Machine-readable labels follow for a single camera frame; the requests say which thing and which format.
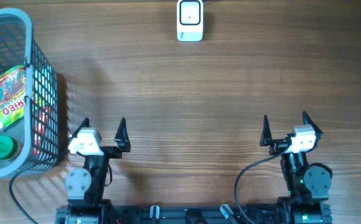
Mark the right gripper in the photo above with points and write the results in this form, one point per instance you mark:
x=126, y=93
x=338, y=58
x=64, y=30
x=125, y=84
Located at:
x=277, y=145

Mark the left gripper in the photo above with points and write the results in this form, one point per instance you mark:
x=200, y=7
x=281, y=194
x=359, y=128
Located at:
x=122, y=142

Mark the red candy bar wrapper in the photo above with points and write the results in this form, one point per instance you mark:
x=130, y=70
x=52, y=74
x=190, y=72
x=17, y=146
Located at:
x=39, y=131

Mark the green lid jar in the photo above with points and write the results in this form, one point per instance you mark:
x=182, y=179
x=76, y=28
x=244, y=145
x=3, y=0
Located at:
x=10, y=148

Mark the green Haribo candy bag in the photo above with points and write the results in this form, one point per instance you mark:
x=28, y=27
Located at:
x=12, y=93

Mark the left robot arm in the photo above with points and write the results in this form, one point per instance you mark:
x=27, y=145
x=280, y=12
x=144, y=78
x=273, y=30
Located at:
x=85, y=186

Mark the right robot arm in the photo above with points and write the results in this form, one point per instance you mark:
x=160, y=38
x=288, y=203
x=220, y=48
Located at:
x=308, y=184

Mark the white barcode scanner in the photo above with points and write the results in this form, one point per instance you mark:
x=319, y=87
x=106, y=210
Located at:
x=190, y=20

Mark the grey plastic shopping basket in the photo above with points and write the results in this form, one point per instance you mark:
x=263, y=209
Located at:
x=18, y=47

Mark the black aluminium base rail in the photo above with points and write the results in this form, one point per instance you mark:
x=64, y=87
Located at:
x=259, y=213

